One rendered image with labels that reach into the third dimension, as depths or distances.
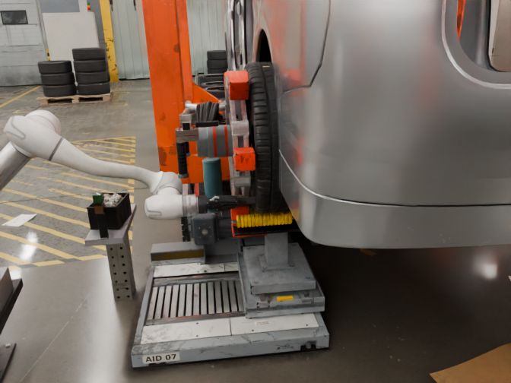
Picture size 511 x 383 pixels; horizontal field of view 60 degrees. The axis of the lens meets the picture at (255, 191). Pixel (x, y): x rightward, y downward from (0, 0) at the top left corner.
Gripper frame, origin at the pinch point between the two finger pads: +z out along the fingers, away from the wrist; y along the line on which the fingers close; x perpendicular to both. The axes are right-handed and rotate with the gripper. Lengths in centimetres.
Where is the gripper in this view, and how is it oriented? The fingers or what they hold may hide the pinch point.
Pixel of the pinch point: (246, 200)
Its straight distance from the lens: 185.1
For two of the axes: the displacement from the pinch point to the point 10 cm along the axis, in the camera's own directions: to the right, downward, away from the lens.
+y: 0.6, -4.3, -9.0
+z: 9.9, -0.7, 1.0
